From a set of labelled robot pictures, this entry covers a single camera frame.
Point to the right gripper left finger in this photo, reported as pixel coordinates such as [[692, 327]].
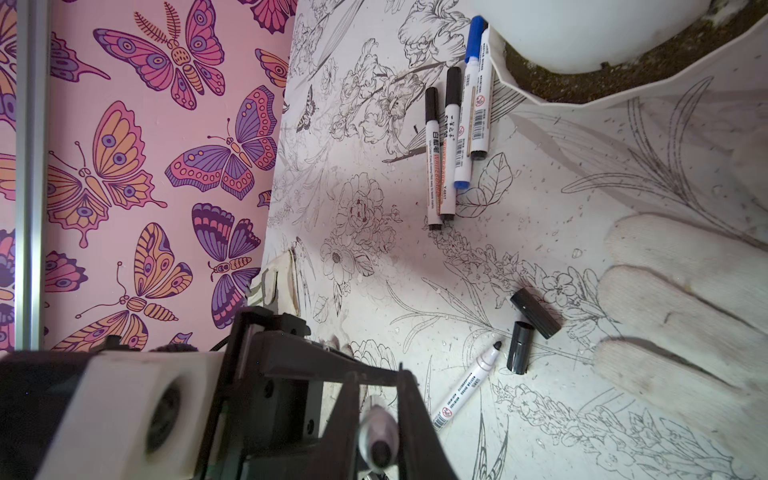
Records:
[[334, 456]]

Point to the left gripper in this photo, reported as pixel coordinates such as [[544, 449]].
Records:
[[274, 395]]

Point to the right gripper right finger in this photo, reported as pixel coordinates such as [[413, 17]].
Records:
[[420, 453]]

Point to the white marker cluster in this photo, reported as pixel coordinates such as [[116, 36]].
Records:
[[378, 439], [432, 139], [466, 386]]

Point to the black cap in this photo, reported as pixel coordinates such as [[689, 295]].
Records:
[[537, 315], [520, 347]]

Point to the striped glove left edge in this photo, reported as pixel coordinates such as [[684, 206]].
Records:
[[276, 287]]

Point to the white glove on table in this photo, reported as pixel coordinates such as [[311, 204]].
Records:
[[697, 302]]

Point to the white potted green plant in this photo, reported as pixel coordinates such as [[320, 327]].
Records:
[[579, 36]]

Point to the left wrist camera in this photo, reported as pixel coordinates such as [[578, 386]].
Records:
[[107, 415]]

